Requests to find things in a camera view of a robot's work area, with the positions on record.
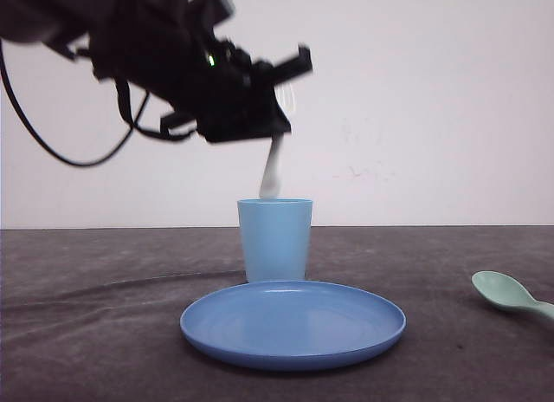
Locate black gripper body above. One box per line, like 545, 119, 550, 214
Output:
88, 0, 276, 136

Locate white plastic fork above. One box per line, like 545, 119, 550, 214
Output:
259, 84, 297, 199

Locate black cable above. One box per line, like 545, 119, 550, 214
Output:
0, 40, 151, 168

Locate blue plastic plate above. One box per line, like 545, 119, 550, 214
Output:
180, 281, 407, 372

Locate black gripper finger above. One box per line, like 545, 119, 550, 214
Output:
253, 45, 312, 87
160, 99, 292, 145

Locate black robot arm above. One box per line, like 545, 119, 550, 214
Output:
1, 0, 312, 143

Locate mint green plastic spoon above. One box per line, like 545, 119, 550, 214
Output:
471, 270, 553, 320

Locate light blue plastic cup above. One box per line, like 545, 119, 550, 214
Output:
237, 198, 312, 283

